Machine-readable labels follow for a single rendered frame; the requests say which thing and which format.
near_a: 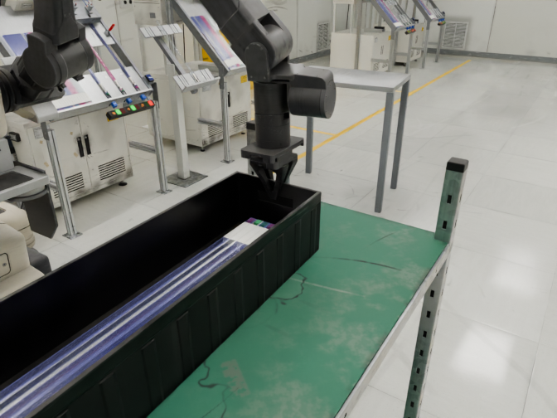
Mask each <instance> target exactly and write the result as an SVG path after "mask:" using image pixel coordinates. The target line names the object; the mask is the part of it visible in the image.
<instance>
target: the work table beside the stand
mask: <svg viewBox="0 0 557 418"><path fill-rule="evenodd" d="M310 67H316V68H322V69H328V70H330V71H331V72H332V73H333V78H334V82H335V85H336V87H340V88H348V89H357V90H372V91H380V92H386V99H385V115H384V123H383V131H382V140H381V147H380V163H379V172H378V179H377V188H376V196H375V212H378V213H381V211H382V204H383V196H384V189H385V175H386V167H387V159H388V152H389V144H390V130H391V122H392V114H393V107H394V99H395V91H396V90H398V89H399V88H400V87H401V86H402V90H401V97H400V111H399V118H398V125H397V132H396V140H395V153H394V160H393V167H392V175H391V182H390V189H396V188H397V182H398V176H399V169H400V156H401V149H402V142H403V135H404V122H405V116H406V109H407V102H408V95H409V83H410V76H411V74H404V73H394V72H384V71H373V70H355V69H345V68H335V67H325V66H310ZM313 120H314V118H313V117H307V138H306V168H305V173H309V174H310V173H311V172H312V144H313Z"/></svg>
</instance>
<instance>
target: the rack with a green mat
mask: <svg viewBox="0 0 557 418"><path fill-rule="evenodd" d="M468 163H469V161H468V160H467V159H463V158H455V157H451V158H450V159H449V160H448V161H447V166H446V171H445V176H444V180H443V190H442V195H441V200H440V204H439V209H438V219H437V224H436V229H435V232H432V231H427V230H424V229H421V228H418V227H414V226H409V225H405V224H403V223H399V222H396V221H391V220H387V219H385V218H381V217H378V216H372V215H369V214H365V213H363V212H359V211H354V210H351V209H347V208H345V207H339V206H336V205H332V204H329V203H326V202H321V214H320V232H319V249H318V251H317V252H316V253H315V254H314V255H313V256H312V257H310V258H309V259H308V260H307V261H306V262H305V263H304V264H303V265H302V266H301V267H300V268H299V269H298V270H297V271H296V272H295V273H294V274H293V275H292V276H291V277H290V278H289V279H288V280H287V281H286V282H285V283H284V284H283V285H282V286H281V287H280V288H278V289H277V290H276V291H275V292H274V293H273V294H272V295H271V296H270V297H269V298H268V299H267V300H266V301H265V302H264V303H263V304H262V305H261V306H260V307H259V308H258V309H257V310H256V311H255V312H254V313H253V314H252V315H251V316H250V317H249V318H248V319H246V320H245V321H244V322H243V323H242V324H241V325H240V326H239V327H238V328H237V329H236V330H235V331H234V332H233V333H232V334H231V335H230V336H229V337H228V338H227V339H226V340H225V341H224V342H223V343H222V344H221V345H220V346H219V347H218V348H217V349H216V350H215V351H214V352H213V353H212V354H211V355H210V356H209V357H208V358H207V359H206V360H205V361H204V362H203V363H202V364H201V365H200V366H199V367H198V368H197V369H196V370H195V371H194V372H193V373H192V374H191V375H190V376H189V377H188V378H187V379H186V380H185V381H183V382H182V383H181V384H180V385H179V386H178V387H177V388H176V389H175V390H174V391H173V392H172V393H171V394H170V395H169V396H168V397H167V398H166V399H165V400H164V401H163V402H162V403H161V404H160V405H159V406H158V407H157V408H156V409H155V410H154V411H152V412H151V413H150V414H149V415H148V416H147V417H146V418H348V416H349V415H350V414H351V412H352V410H353V409H354V407H355V405H356V403H357V402H358V401H359V399H360V398H361V395H362V394H363V392H364V391H365V389H366V388H367V386H368V385H369V383H370V381H371V379H372V378H373V376H374V375H375V373H376V371H377V370H378V368H379V367H380V365H381V363H382V362H383V361H384V359H385V357H386V355H387V354H388V352H389V350H390V349H391V347H392V346H393V344H394V343H395V340H396V339H397V337H398V336H399V335H400V333H401V331H402V330H403V328H404V326H405V325H406V323H407V322H408V320H409V318H410V316H411V315H412V313H413V312H414V310H415V309H416V307H417V306H418V304H419V302H420V300H421V299H422V298H423V296H424V301H423V305H422V310H421V315H420V320H419V329H418V334H417V339H416V344H415V350H414V358H413V363H412V368H411V373H410V379H409V387H408V392H407V397H406V402H405V407H404V416H403V418H419V414H420V410H421V406H422V401H423V397H424V389H425V384H426V380H427V375H428V371H429V364H430V359H431V354H432V350H433V342H434V338H435V333H436V329H437V325H438V316H439V312H440V308H441V303H442V299H443V291H444V286H445V282H446V278H447V273H448V266H449V261H450V256H451V252H452V248H453V240H454V236H455V231H456V226H457V222H458V214H459V210H460V206H461V200H462V196H463V189H464V184H465V180H466V176H467V167H468Z"/></svg>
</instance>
